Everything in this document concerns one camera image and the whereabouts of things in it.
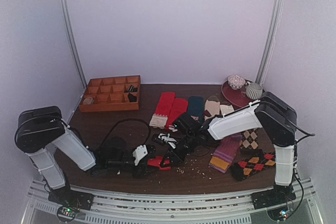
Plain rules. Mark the aluminium frame post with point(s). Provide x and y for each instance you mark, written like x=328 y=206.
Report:
x=270 y=42
x=72 y=42

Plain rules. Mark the metal base rail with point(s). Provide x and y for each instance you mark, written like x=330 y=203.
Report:
x=114 y=207

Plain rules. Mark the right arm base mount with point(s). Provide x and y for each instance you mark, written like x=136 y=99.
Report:
x=276 y=200

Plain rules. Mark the patterned pink bowl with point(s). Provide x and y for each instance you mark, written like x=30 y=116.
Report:
x=236 y=82

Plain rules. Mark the dark teal reindeer sock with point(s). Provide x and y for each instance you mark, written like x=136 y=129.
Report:
x=195 y=107

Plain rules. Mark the left aluminium frame post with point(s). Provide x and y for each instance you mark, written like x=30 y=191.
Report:
x=72 y=42

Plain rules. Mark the cream sock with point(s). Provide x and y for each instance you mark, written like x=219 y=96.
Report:
x=226 y=108

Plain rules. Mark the black orange argyle sock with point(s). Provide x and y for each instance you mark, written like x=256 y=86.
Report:
x=253 y=165

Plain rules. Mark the red sock with white cuff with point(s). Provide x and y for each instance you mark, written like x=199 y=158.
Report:
x=154 y=162

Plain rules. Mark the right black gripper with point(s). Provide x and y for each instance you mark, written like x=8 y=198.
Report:
x=179 y=150

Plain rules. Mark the beige striped sock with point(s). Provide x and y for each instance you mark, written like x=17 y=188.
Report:
x=212 y=107

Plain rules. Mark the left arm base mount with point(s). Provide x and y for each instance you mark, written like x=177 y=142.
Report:
x=71 y=205

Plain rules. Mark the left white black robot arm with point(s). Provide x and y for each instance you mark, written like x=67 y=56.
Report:
x=39 y=128

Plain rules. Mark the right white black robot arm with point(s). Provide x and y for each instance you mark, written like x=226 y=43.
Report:
x=270 y=113

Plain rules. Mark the orange wooden compartment tray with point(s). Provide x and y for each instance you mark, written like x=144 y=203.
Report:
x=108 y=94

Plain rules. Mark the red sock beige cuff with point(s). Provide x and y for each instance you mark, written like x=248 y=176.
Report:
x=160 y=116

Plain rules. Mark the purple striped sock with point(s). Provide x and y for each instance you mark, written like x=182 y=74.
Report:
x=225 y=153

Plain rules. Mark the tan argyle sock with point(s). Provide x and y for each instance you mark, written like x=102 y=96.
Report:
x=249 y=141

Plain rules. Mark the striped grey cup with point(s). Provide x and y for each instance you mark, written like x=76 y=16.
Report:
x=254 y=91

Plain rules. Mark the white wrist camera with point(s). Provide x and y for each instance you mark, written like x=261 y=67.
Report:
x=163 y=139
x=139 y=153

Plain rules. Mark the red sock white trim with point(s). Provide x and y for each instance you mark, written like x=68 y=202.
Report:
x=179 y=107

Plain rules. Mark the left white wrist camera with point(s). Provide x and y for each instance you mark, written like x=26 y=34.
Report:
x=139 y=153

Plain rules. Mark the black binder clips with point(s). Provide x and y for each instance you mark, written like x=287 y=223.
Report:
x=130 y=91

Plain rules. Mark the right aluminium frame post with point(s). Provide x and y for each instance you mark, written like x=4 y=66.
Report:
x=270 y=42

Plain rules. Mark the dark red round plate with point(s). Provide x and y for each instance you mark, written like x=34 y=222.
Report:
x=237 y=98

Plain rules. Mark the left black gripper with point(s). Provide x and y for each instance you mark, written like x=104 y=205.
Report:
x=146 y=170

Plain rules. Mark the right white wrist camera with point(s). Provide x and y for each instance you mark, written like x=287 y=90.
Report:
x=163 y=139

